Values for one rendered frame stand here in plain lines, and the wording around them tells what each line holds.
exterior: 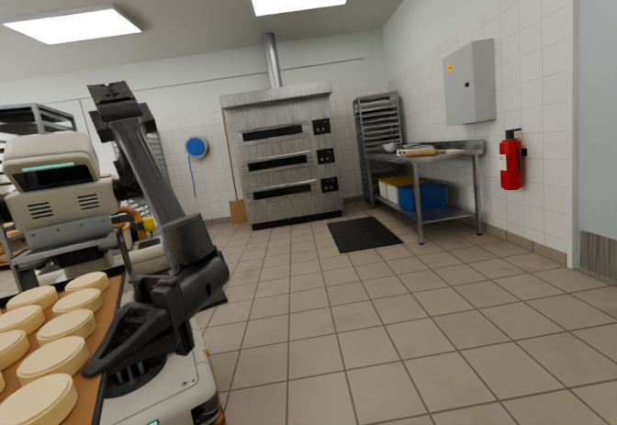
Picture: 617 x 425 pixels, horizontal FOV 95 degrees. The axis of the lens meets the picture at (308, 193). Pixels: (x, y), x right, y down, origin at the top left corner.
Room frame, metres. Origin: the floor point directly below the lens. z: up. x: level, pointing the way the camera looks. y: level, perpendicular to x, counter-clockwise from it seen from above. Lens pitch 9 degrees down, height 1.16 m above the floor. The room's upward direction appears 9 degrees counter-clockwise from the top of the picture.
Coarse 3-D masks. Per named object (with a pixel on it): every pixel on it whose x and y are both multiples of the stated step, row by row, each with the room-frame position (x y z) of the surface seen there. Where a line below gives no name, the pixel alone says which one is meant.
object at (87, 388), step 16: (112, 288) 0.40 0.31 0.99; (112, 304) 0.36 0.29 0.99; (48, 320) 0.34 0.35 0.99; (96, 320) 0.33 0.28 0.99; (32, 336) 0.31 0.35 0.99; (96, 336) 0.30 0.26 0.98; (16, 368) 0.26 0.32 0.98; (16, 384) 0.24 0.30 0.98; (80, 384) 0.23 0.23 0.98; (96, 384) 0.23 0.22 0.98; (0, 400) 0.22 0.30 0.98; (80, 400) 0.21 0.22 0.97; (80, 416) 0.20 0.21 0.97
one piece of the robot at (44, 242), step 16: (64, 224) 0.90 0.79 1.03; (80, 224) 0.91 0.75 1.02; (96, 224) 0.93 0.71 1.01; (32, 240) 0.86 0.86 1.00; (48, 240) 0.87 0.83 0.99; (64, 240) 0.89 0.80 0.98; (80, 240) 0.89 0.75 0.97; (96, 240) 0.86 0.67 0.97; (112, 240) 0.87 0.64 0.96; (16, 256) 0.80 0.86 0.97; (32, 256) 0.79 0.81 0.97; (48, 256) 0.80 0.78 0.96; (64, 256) 0.89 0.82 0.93; (80, 256) 0.91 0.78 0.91; (96, 256) 0.93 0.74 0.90; (128, 256) 0.97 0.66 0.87; (16, 272) 0.78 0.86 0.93; (32, 272) 0.86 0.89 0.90; (128, 272) 0.91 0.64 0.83; (32, 288) 0.83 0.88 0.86
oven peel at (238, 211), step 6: (222, 114) 5.20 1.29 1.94; (228, 144) 5.13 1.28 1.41; (228, 150) 5.12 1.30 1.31; (234, 180) 5.05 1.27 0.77; (234, 186) 5.03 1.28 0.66; (234, 204) 4.99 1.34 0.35; (240, 204) 4.99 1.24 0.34; (234, 210) 4.98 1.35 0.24; (240, 210) 4.98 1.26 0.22; (234, 216) 4.96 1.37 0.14; (240, 216) 4.96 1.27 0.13; (246, 216) 4.97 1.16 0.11; (234, 222) 4.95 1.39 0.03; (240, 222) 4.95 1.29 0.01
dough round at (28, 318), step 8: (8, 312) 0.33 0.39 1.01; (16, 312) 0.33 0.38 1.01; (24, 312) 0.33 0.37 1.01; (32, 312) 0.33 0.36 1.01; (40, 312) 0.33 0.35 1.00; (0, 320) 0.32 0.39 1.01; (8, 320) 0.32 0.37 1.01; (16, 320) 0.31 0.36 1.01; (24, 320) 0.31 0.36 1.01; (32, 320) 0.32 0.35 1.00; (40, 320) 0.33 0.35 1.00; (0, 328) 0.30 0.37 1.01; (8, 328) 0.30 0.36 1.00; (16, 328) 0.31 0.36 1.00; (24, 328) 0.31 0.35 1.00; (32, 328) 0.32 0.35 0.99
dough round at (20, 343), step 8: (0, 336) 0.29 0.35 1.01; (8, 336) 0.29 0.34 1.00; (16, 336) 0.28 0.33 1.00; (24, 336) 0.29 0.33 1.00; (0, 344) 0.27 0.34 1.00; (8, 344) 0.27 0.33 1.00; (16, 344) 0.27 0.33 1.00; (24, 344) 0.28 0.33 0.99; (0, 352) 0.26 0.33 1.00; (8, 352) 0.27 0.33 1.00; (16, 352) 0.27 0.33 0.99; (24, 352) 0.28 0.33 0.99; (0, 360) 0.26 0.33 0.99; (8, 360) 0.26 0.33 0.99; (16, 360) 0.27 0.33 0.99; (0, 368) 0.26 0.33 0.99
